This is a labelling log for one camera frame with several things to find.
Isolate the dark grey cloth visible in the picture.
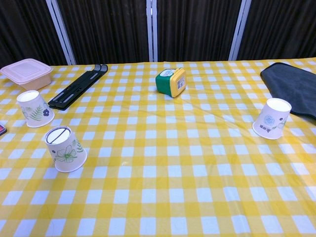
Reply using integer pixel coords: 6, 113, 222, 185
260, 62, 316, 119

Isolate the white partition frame post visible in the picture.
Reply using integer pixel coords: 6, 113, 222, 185
228, 0, 252, 61
146, 0, 158, 63
45, 0, 77, 66

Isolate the green yellow plastic container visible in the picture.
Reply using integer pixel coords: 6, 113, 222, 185
155, 68, 187, 98

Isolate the paper cup blue text print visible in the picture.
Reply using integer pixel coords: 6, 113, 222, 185
252, 98, 292, 140

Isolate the paper cup fern dark flower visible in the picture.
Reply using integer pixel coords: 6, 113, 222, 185
16, 90, 55, 128

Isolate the black folding stand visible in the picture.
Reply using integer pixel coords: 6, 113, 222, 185
47, 64, 109, 111

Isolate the pink lidded lunch box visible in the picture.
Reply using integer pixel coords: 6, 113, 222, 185
0, 58, 53, 93

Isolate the yellow white checked tablecloth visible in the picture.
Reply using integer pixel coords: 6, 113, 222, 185
0, 57, 316, 237

